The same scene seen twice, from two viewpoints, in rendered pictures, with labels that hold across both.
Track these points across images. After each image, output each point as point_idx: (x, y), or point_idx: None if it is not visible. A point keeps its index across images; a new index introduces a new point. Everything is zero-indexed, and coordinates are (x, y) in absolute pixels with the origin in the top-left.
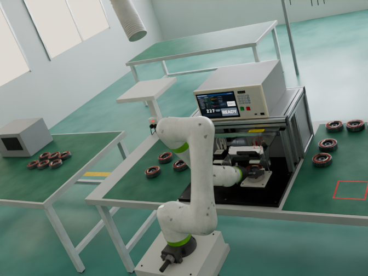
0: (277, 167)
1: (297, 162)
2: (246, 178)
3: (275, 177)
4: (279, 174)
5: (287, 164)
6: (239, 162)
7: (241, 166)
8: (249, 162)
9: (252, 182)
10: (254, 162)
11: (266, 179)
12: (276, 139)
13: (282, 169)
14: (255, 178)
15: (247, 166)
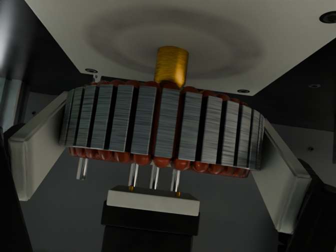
0: (78, 76)
1: (1, 79)
2: (270, 59)
3: (18, 30)
4: (15, 44)
5: (41, 78)
6: (312, 119)
7: (305, 109)
8: (189, 212)
9: (193, 21)
10: (146, 206)
11: (56, 29)
12: (98, 191)
13: (33, 64)
14: (172, 54)
15: (267, 104)
